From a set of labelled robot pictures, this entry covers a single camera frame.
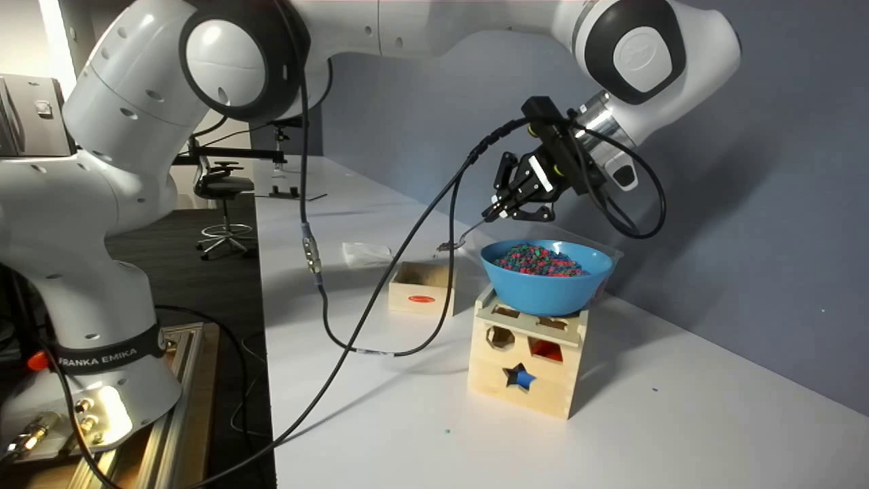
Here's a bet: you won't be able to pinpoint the metal spoon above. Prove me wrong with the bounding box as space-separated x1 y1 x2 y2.
438 220 491 254

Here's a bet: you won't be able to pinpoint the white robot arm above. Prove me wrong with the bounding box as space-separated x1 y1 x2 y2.
0 0 741 451

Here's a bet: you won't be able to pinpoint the wooden shape sorter box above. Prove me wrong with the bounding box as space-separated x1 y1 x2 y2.
468 288 589 419

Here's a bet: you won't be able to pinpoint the colourful beads in bowl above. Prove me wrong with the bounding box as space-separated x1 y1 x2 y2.
496 243 580 278

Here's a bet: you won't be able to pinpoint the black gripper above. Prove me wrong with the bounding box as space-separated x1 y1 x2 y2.
480 153 567 222

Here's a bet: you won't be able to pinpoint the blue plastic bowl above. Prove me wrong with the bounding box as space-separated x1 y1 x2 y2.
480 240 598 316

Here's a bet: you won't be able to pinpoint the crumpled clear plastic bag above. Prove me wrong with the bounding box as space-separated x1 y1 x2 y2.
341 243 390 269

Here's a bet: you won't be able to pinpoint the black office chair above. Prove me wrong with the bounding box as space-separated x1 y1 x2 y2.
193 157 256 260

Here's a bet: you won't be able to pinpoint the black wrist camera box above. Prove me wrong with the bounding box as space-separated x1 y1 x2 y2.
521 95 587 192

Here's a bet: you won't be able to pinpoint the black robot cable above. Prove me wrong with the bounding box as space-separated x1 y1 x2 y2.
193 25 670 489

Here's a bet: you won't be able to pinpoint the small wooden crate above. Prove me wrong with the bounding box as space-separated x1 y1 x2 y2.
389 260 454 317

